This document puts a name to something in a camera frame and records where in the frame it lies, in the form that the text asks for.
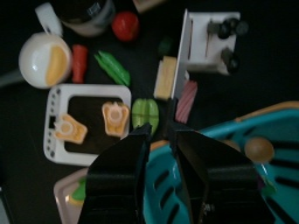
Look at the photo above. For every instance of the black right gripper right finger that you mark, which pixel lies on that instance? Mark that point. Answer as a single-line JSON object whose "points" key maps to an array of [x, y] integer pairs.
{"points": [[226, 189]]}

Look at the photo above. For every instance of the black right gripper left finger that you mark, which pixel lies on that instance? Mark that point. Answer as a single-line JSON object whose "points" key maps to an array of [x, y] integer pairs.
{"points": [[116, 186]]}

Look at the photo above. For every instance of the white wooden knife holder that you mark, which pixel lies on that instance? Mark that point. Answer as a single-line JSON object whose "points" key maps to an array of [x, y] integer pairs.
{"points": [[202, 61]]}

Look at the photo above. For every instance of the purple toy vegetable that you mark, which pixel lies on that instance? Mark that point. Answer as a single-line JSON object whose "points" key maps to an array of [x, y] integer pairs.
{"points": [[267, 186]]}

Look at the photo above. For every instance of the brown toy ball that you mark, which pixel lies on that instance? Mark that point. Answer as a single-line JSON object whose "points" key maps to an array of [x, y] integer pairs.
{"points": [[259, 150]]}

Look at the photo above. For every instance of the orange toy toast right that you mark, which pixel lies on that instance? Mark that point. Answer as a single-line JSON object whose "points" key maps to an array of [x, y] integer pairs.
{"points": [[115, 119]]}

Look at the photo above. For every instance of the green toy star fruit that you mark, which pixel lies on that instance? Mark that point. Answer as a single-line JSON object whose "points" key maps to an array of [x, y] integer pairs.
{"points": [[144, 115]]}

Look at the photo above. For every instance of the pink striped toy bacon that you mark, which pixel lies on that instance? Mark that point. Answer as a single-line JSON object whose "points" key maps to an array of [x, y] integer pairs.
{"points": [[187, 102]]}

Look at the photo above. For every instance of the white toy induction stove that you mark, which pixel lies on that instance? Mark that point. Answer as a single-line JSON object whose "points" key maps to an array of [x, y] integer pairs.
{"points": [[89, 90]]}

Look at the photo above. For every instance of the green toy pea pod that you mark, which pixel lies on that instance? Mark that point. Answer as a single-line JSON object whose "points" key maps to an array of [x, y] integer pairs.
{"points": [[112, 68]]}

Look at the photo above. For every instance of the red toy sausage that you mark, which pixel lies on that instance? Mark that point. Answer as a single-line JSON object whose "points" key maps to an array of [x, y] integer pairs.
{"points": [[79, 62]]}

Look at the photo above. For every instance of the yellow toy omelette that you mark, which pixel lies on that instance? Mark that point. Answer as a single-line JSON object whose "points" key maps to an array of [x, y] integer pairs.
{"points": [[57, 65]]}

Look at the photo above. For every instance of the red toy tomato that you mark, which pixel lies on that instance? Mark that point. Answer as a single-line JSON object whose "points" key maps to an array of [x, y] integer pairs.
{"points": [[125, 26]]}

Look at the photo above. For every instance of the small white toy piece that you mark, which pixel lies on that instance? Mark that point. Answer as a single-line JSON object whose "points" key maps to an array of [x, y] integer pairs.
{"points": [[48, 19]]}

